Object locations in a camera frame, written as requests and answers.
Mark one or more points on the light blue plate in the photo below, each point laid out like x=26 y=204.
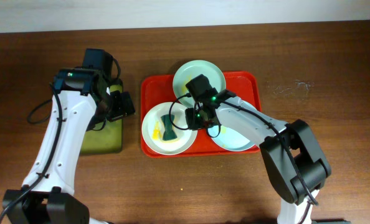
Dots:
x=229 y=139

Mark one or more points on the black tray with green water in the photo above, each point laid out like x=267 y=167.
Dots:
x=109 y=139

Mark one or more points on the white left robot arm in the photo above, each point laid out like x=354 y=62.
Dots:
x=82 y=98

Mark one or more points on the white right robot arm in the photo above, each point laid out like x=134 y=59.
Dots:
x=295 y=163

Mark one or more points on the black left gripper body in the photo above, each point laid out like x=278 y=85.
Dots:
x=123 y=106

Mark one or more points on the red plastic tray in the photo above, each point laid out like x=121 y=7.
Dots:
x=159 y=89

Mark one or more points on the yellow green sponge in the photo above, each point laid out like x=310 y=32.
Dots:
x=169 y=134

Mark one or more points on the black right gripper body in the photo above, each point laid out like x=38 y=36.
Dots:
x=194 y=122

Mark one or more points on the green plate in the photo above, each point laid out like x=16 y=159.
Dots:
x=194 y=68

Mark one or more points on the white plate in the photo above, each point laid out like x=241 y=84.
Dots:
x=152 y=130

